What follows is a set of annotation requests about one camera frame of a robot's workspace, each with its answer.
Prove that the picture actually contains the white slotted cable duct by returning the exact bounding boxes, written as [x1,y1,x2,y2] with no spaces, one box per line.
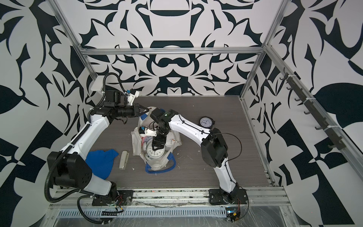
[56,206,227,218]

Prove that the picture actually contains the grey wall hook rail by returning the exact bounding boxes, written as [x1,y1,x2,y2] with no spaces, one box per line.
[280,68,347,150]

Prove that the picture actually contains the blue cloth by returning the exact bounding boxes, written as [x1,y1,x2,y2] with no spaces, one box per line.
[86,149,119,180]

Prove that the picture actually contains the white round alarm clock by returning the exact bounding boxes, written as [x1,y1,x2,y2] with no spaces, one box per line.
[146,141,165,159]

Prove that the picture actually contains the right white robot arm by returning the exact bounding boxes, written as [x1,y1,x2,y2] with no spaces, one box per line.
[149,108,240,200]

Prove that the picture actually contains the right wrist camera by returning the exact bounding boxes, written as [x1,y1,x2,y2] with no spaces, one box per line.
[139,126,157,137]

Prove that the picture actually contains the white desk lamp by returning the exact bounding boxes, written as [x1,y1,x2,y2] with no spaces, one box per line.
[91,76,105,93]

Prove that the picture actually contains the black round alarm clock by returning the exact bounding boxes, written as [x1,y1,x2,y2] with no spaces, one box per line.
[199,116,215,129]

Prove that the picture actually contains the small beige stapler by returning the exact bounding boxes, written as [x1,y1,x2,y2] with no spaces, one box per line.
[119,150,129,170]

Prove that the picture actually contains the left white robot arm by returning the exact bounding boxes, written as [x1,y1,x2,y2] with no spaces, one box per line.
[44,89,149,203]

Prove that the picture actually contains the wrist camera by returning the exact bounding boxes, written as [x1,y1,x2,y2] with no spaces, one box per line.
[126,89,140,106]
[139,126,157,137]

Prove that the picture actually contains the white canvas bag blue handles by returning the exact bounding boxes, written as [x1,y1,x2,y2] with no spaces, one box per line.
[131,107,182,174]

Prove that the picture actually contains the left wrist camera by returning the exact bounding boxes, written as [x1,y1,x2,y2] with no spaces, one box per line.
[126,89,140,106]

